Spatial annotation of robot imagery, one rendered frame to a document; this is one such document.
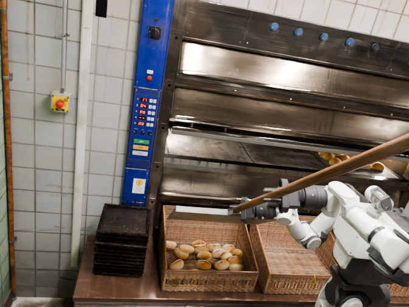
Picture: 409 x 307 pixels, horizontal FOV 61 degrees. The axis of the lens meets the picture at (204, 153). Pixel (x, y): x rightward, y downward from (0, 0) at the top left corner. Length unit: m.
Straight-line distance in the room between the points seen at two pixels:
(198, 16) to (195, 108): 0.50
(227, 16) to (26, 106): 1.21
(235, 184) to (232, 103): 0.56
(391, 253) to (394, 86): 1.54
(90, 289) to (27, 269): 0.75
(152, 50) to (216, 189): 0.98
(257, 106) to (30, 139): 1.34
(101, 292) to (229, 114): 1.23
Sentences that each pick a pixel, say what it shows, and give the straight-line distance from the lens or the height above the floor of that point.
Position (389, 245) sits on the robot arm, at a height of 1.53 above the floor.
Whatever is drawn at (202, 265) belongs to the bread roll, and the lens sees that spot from 2.24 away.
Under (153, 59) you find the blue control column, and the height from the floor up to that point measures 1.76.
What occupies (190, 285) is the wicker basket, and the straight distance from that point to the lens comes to 2.10.
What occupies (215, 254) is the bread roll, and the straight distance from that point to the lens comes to 2.35.
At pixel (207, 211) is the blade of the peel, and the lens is 1.72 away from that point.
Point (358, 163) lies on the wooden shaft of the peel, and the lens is 0.84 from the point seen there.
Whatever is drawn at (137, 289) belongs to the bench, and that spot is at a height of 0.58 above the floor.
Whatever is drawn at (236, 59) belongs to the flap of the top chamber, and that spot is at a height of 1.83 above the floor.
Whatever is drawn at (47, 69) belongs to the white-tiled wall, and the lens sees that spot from 2.07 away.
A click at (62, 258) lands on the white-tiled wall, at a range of 2.63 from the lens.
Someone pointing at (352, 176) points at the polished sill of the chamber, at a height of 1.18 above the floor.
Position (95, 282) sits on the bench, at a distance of 2.13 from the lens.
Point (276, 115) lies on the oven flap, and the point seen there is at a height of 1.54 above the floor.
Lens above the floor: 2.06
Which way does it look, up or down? 22 degrees down
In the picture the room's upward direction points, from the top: 11 degrees clockwise
